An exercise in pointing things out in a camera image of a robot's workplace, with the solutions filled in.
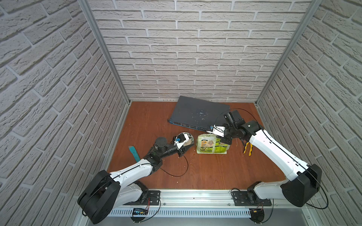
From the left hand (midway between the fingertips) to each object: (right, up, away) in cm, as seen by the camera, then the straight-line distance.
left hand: (190, 136), depth 76 cm
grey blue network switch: (+6, +12, +31) cm, 34 cm away
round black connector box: (+33, -39, -7) cm, 52 cm away
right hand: (+15, +1, +3) cm, 15 cm away
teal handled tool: (-36, -13, +13) cm, 40 cm away
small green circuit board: (-26, -39, -5) cm, 47 cm away
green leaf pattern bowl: (+1, -6, +16) cm, 17 cm away
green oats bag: (+12, -5, +6) cm, 14 cm away
